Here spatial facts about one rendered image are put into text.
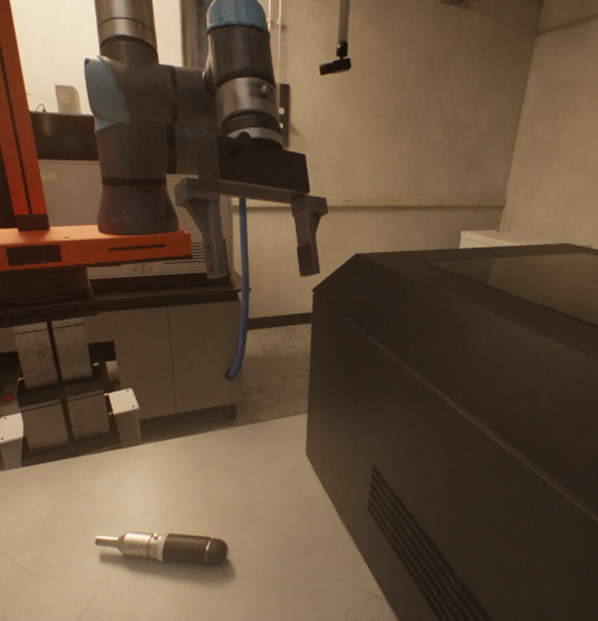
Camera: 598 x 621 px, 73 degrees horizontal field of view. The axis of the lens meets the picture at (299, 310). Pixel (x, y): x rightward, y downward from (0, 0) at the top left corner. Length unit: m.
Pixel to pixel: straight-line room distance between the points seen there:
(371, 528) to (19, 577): 0.35
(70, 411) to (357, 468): 0.62
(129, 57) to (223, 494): 0.57
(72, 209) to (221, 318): 0.75
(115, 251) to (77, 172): 1.07
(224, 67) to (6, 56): 0.46
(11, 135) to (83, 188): 0.97
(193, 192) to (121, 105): 0.21
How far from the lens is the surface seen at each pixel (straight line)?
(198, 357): 1.98
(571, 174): 3.95
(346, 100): 3.34
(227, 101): 0.53
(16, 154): 0.90
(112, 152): 0.82
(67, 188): 1.86
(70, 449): 0.94
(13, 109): 0.90
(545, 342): 0.29
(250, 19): 0.58
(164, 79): 0.63
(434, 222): 3.85
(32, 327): 0.85
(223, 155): 0.47
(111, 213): 0.83
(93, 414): 0.92
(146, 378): 2.00
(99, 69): 0.63
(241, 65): 0.54
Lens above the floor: 1.29
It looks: 20 degrees down
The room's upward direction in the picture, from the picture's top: 2 degrees clockwise
